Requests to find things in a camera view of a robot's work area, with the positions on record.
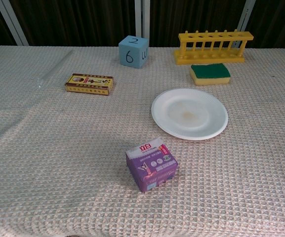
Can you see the green yellow sponge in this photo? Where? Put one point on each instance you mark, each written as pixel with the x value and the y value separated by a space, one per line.
pixel 210 74

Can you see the white paper plate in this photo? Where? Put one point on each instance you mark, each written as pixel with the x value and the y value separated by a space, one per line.
pixel 189 114

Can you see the purple soap box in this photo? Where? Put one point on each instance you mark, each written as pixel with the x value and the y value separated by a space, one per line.
pixel 152 168

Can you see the yellow and brown carton box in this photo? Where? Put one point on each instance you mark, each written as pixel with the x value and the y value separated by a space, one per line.
pixel 89 85

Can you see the blue foam number cube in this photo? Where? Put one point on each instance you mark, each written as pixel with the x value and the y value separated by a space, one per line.
pixel 132 55

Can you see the yellow test tube rack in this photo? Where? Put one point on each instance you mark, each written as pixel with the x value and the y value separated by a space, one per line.
pixel 206 59

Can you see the beige woven tablecloth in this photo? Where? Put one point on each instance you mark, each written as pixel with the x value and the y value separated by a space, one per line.
pixel 58 148

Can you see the clear glass test tube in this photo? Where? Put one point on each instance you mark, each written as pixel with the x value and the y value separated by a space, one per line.
pixel 50 72

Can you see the black pleated curtain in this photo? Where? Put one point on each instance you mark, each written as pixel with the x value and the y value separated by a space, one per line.
pixel 83 19

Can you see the white frame post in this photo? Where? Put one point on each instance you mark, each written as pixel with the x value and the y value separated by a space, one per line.
pixel 243 22
pixel 138 22
pixel 11 22

